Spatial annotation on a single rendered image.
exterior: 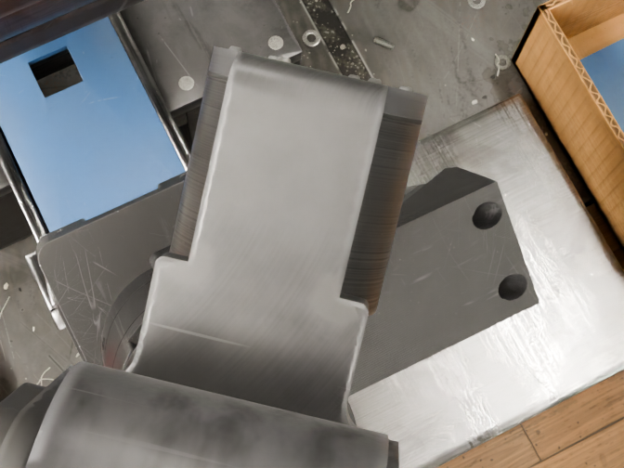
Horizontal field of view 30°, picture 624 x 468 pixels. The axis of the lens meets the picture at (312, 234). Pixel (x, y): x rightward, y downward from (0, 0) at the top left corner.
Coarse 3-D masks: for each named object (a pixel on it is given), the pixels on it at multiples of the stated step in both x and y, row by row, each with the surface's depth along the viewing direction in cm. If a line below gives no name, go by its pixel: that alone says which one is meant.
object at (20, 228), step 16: (48, 64) 59; (64, 64) 60; (192, 112) 59; (192, 128) 61; (0, 208) 58; (16, 208) 59; (0, 224) 60; (16, 224) 61; (0, 240) 62; (16, 240) 63
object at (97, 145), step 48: (48, 48) 57; (96, 48) 57; (0, 96) 57; (96, 96) 57; (144, 96) 57; (48, 144) 56; (96, 144) 56; (144, 144) 56; (48, 192) 55; (96, 192) 55; (144, 192) 55
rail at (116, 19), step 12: (120, 24) 58; (120, 36) 57; (132, 48) 57; (132, 60) 57; (144, 72) 57; (144, 84) 57; (156, 96) 57; (156, 108) 57; (168, 120) 56; (168, 132) 56; (180, 144) 56; (180, 156) 56
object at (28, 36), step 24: (0, 0) 38; (24, 0) 39; (48, 0) 42; (72, 0) 43; (96, 0) 44; (120, 0) 44; (144, 0) 45; (0, 24) 42; (24, 24) 43; (48, 24) 43; (72, 24) 44; (0, 48) 43; (24, 48) 44
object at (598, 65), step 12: (612, 48) 67; (588, 60) 67; (600, 60) 67; (612, 60) 67; (588, 72) 67; (600, 72) 67; (612, 72) 67; (600, 84) 66; (612, 84) 66; (612, 96) 66; (612, 108) 66
